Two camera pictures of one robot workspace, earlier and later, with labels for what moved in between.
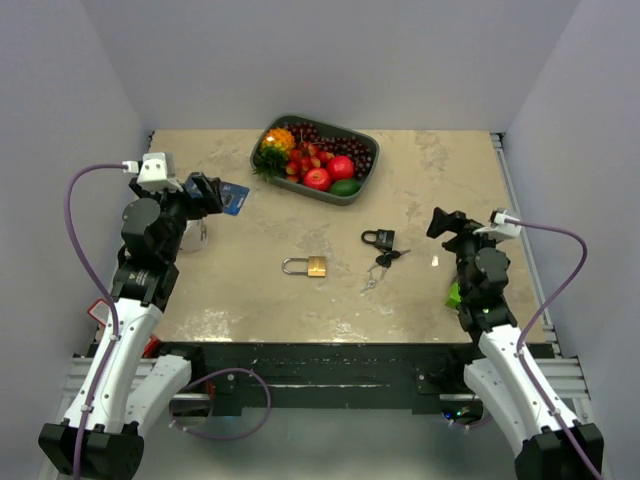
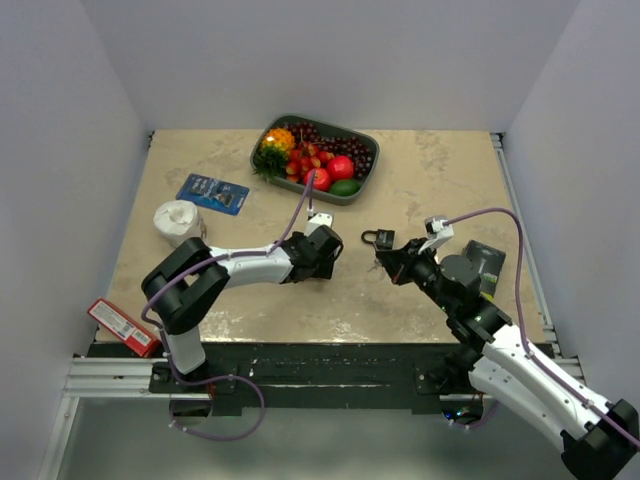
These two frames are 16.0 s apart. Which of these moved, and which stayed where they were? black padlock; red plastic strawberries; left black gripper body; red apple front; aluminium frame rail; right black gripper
Moved: right black gripper; left black gripper body
Stayed: red plastic strawberries; black padlock; aluminium frame rail; red apple front
